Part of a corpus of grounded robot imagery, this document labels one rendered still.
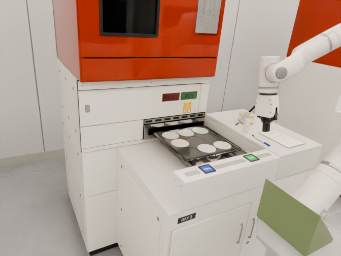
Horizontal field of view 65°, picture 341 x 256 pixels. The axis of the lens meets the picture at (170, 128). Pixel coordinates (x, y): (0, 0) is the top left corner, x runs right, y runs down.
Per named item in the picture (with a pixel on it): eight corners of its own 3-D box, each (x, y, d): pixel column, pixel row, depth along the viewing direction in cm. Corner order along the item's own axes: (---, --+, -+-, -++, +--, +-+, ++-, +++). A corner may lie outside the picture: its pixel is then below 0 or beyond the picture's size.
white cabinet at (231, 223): (116, 251, 187) (116, 148, 155) (223, 213, 233) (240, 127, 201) (157, 344, 137) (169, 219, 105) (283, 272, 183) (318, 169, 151)
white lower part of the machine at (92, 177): (68, 199, 233) (60, 111, 201) (152, 179, 272) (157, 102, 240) (87, 262, 177) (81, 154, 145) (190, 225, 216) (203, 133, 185)
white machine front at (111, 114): (80, 151, 148) (76, 80, 132) (200, 131, 186) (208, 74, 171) (81, 154, 145) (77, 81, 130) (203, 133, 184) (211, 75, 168)
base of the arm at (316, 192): (331, 235, 99) (362, 198, 100) (320, 218, 87) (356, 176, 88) (288, 204, 114) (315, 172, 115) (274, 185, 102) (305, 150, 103)
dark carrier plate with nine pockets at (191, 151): (156, 133, 160) (156, 132, 160) (202, 126, 176) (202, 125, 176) (186, 160, 133) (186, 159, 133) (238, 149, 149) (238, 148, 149)
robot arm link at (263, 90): (253, 86, 120) (253, 93, 121) (269, 87, 113) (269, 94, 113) (266, 85, 124) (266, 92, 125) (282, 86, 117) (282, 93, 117)
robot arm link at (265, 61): (282, 87, 113) (273, 85, 122) (285, 55, 111) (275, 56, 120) (264, 87, 113) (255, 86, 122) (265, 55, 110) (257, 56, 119)
